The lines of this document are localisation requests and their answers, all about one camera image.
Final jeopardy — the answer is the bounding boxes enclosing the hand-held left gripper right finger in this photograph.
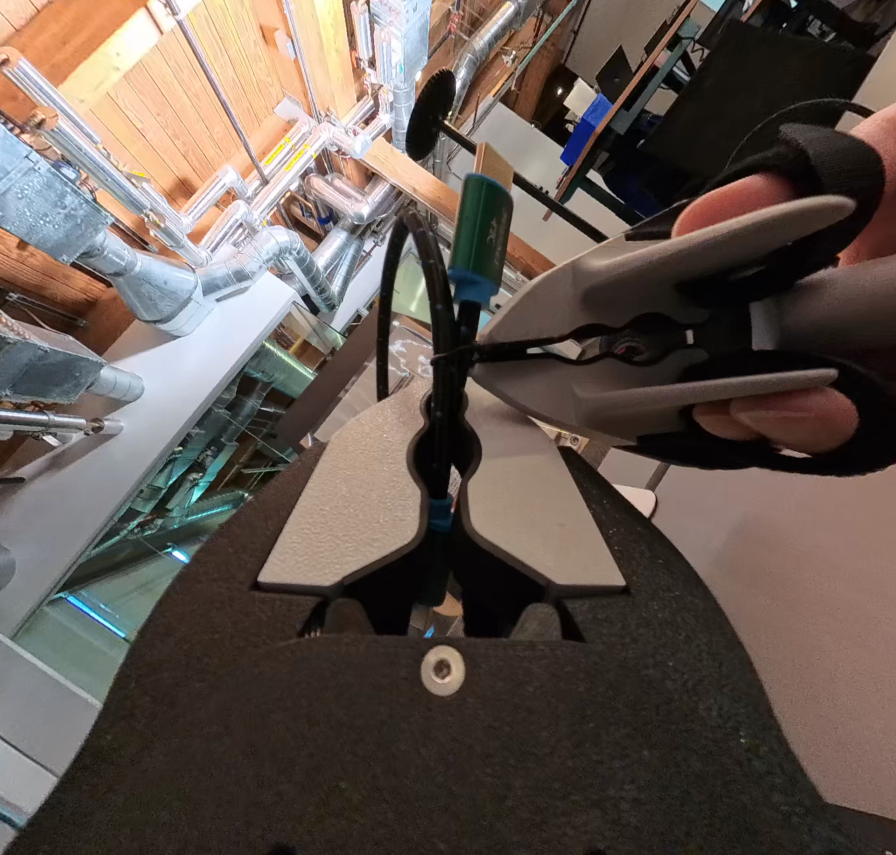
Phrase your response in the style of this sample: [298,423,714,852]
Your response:
[458,394,627,597]

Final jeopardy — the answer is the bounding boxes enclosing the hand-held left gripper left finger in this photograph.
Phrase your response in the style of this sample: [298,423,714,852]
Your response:
[255,387,429,593]

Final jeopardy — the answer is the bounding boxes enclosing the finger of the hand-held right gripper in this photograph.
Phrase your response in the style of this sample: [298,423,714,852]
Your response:
[468,347,709,448]
[478,232,709,345]

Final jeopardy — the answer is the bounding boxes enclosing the black braided hdmi cable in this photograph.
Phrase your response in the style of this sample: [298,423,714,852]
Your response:
[377,142,517,607]
[721,98,877,170]

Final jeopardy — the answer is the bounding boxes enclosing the person's right hand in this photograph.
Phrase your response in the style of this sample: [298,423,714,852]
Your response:
[673,102,896,455]

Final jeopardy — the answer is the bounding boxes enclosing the blue bin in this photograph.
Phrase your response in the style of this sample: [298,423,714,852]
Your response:
[560,92,615,168]

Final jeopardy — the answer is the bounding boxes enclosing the wooden table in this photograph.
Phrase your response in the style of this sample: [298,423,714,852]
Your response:
[545,0,704,222]

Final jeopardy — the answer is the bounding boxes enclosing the black office chair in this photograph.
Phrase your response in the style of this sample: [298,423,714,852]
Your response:
[640,18,876,180]

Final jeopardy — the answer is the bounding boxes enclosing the silver insulated pipes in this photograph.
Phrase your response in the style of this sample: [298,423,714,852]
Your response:
[0,49,400,254]

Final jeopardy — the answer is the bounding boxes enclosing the white rounded base plate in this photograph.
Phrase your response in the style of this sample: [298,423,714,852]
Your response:
[610,483,660,521]

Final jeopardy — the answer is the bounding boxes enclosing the rectangular metal air duct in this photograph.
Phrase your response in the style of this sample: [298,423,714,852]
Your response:
[0,312,146,408]
[0,126,116,266]

